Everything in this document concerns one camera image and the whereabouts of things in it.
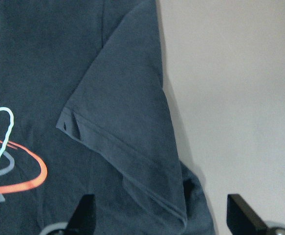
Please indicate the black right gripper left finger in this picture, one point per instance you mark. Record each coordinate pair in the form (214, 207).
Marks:
(82, 222)

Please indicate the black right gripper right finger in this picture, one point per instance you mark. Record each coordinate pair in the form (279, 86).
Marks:
(241, 219)

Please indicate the black printed t-shirt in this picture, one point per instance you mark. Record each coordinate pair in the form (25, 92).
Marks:
(81, 89)

